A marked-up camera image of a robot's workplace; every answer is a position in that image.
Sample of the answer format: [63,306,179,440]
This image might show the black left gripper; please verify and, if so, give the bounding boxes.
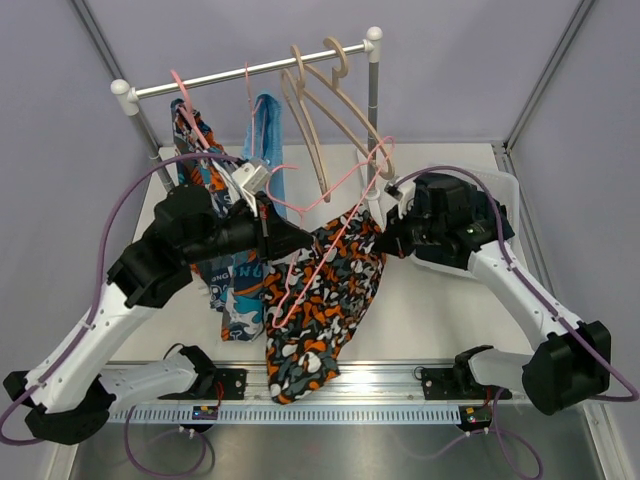
[181,191,314,266]

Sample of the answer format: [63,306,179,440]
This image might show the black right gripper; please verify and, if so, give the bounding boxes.
[373,202,447,259]

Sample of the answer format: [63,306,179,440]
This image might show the dark navy shorts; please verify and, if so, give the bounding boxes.
[407,174,515,257]

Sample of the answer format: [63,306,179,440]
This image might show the orange black camouflage shorts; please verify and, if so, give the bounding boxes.
[263,206,386,405]

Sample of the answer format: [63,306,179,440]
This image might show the beige hanger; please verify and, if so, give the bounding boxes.
[301,27,395,182]
[280,45,330,194]

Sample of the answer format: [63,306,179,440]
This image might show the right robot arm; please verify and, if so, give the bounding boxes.
[375,166,611,415]

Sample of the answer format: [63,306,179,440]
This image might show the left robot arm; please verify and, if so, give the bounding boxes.
[3,185,313,445]

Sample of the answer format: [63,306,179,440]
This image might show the light blue shorts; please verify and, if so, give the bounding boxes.
[242,92,289,221]

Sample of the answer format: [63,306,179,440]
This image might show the skull print colourful shorts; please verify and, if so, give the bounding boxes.
[171,99,264,342]

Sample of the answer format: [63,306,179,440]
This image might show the white plastic basket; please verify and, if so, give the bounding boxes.
[410,165,520,279]

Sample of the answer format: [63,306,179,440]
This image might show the white clothes rack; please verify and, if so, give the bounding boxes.
[110,26,386,182]

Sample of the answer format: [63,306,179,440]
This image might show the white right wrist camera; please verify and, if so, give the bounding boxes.
[384,179,416,217]

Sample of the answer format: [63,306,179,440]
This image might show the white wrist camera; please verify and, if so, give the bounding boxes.
[384,179,416,217]
[231,158,272,196]

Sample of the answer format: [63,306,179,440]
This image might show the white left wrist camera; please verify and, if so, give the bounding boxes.
[231,158,272,196]

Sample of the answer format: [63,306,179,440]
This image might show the aluminium rail front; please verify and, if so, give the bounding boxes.
[64,362,609,406]

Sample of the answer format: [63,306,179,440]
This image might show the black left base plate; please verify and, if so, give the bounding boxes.
[160,368,247,401]

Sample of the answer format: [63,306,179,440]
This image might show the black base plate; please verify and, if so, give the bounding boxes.
[160,368,247,401]
[415,345,499,401]

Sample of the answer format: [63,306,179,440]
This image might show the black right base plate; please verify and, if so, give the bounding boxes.
[415,345,499,401]

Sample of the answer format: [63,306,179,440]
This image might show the white slotted cable duct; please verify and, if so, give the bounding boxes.
[109,404,462,425]

